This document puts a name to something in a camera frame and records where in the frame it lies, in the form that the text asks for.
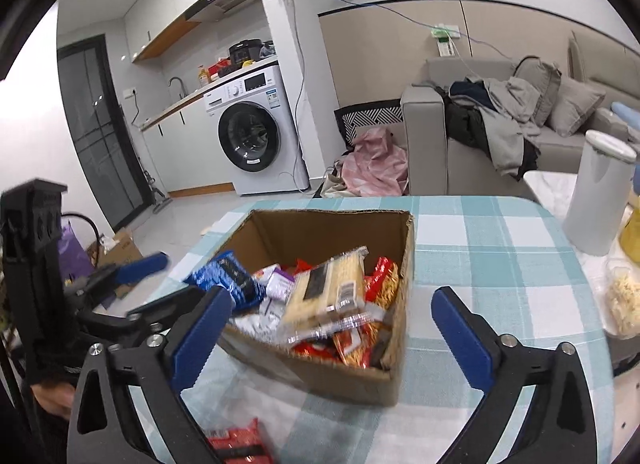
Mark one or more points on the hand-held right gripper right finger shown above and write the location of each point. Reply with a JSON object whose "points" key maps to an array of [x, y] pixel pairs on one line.
{"points": [[462, 334]]}

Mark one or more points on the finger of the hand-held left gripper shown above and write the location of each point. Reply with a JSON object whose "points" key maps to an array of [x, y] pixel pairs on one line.
{"points": [[160, 306], [145, 264]]}

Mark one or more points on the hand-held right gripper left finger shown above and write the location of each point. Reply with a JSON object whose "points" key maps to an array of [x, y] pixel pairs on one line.
{"points": [[200, 329]]}

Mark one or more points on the blue snack packet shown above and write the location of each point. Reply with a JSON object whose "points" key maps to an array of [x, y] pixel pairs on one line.
{"points": [[225, 276]]}

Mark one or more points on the white purple-edged snack packet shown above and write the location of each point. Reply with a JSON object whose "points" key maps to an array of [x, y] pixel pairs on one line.
{"points": [[280, 284]]}

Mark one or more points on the white noodle-print snack packet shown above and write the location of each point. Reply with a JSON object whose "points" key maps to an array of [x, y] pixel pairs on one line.
{"points": [[360, 350]]}

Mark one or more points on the small red snack packet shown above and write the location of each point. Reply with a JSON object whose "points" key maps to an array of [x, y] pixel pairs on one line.
{"points": [[312, 348]]}

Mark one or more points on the brown cardboard box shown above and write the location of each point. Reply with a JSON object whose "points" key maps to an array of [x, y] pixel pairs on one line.
{"points": [[310, 374]]}

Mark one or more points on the red black-label snack packet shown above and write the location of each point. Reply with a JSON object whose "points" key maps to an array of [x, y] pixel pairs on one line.
{"points": [[240, 444]]}

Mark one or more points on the clear cracker packet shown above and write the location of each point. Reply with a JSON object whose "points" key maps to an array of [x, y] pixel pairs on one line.
{"points": [[320, 294]]}

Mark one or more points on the clear bag of snacks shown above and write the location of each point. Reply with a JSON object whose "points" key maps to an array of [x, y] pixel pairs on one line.
{"points": [[625, 294]]}

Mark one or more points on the person's left hand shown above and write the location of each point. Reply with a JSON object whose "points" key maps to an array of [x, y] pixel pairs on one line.
{"points": [[52, 399]]}

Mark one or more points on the printed cardboard box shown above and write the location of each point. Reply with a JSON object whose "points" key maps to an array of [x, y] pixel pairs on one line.
{"points": [[122, 254]]}

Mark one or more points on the purple bag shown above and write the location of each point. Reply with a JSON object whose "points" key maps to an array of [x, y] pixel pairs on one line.
{"points": [[75, 254]]}

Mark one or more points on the floor mop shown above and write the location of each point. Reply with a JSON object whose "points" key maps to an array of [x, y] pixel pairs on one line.
{"points": [[157, 194]]}

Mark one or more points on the green checked tablecloth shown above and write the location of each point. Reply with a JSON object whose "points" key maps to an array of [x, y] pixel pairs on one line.
{"points": [[500, 254]]}

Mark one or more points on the white kitchen counter cabinet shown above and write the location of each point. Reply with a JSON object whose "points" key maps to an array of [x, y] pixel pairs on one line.
{"points": [[185, 154]]}

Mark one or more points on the black glass door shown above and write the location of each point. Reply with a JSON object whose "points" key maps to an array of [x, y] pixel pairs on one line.
{"points": [[95, 134]]}

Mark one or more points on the curved kitchen faucet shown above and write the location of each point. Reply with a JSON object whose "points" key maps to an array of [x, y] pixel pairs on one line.
{"points": [[176, 82]]}

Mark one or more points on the pink cloth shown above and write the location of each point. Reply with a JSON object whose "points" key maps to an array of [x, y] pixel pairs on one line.
{"points": [[375, 164]]}

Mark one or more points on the white cylindrical container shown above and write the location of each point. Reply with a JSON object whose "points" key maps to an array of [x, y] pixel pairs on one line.
{"points": [[595, 194]]}

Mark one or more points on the yellow plastic bag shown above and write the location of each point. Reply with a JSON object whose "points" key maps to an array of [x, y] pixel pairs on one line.
{"points": [[631, 239]]}

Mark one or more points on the grey sofa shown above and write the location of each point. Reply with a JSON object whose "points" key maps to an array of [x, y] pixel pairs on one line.
{"points": [[425, 144]]}

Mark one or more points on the yellow bottle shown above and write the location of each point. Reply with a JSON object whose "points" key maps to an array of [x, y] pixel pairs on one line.
{"points": [[203, 77]]}

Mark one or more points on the white washing machine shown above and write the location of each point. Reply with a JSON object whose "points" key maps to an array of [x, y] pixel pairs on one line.
{"points": [[285, 109]]}

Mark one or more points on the red package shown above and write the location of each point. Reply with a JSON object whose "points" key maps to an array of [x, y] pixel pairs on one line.
{"points": [[220, 69]]}

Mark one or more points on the grey jacket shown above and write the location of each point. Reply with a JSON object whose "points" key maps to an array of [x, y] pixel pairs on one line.
{"points": [[510, 129]]}

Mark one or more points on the dark clothes pile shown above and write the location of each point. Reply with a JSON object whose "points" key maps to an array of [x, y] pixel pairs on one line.
{"points": [[465, 114]]}

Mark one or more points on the black rice cooker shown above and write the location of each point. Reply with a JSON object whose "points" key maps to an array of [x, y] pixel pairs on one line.
{"points": [[245, 50]]}

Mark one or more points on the black patterned chair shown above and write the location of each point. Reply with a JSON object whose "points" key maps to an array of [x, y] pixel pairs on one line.
{"points": [[370, 117]]}

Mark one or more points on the grey pillow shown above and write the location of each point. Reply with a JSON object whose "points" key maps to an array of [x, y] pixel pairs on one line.
{"points": [[575, 104], [542, 84]]}

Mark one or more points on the white wall cabinets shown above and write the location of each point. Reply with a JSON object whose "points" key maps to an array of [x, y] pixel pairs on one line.
{"points": [[160, 19]]}

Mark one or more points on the white wall switch panel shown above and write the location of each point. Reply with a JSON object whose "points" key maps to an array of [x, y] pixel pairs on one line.
{"points": [[445, 39]]}

